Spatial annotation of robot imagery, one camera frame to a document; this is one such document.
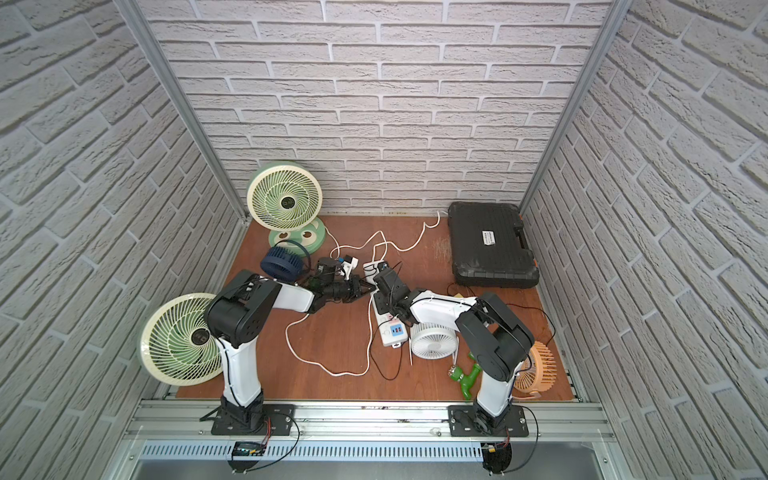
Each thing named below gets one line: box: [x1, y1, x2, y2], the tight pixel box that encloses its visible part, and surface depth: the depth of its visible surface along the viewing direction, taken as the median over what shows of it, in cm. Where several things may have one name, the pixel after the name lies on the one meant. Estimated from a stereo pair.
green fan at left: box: [139, 293, 224, 386], surface depth 74 cm
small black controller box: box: [232, 441, 267, 457], surface depth 73 cm
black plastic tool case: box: [448, 202, 539, 288], surface depth 102 cm
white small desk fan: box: [410, 323, 459, 360], surface depth 79 cm
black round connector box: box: [482, 441, 512, 474], surface depth 71 cm
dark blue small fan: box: [260, 246, 304, 283], surface depth 94 cm
